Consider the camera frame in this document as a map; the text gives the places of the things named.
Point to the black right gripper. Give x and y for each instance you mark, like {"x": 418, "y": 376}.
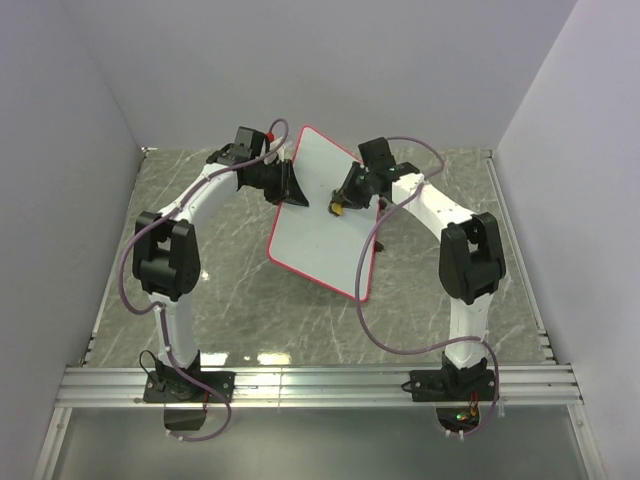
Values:
{"x": 349, "y": 201}

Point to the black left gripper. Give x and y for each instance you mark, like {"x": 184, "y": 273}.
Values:
{"x": 290, "y": 189}

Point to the yellow bone-shaped eraser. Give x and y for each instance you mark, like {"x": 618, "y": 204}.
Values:
{"x": 336, "y": 209}

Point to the red framed whiteboard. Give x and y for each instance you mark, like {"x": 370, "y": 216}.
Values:
{"x": 310, "y": 241}

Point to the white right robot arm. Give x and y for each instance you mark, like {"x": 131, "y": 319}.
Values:
{"x": 471, "y": 266}

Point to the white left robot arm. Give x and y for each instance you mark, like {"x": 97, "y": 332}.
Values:
{"x": 165, "y": 256}

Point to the aluminium mounting rail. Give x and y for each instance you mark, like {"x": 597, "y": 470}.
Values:
{"x": 314, "y": 387}

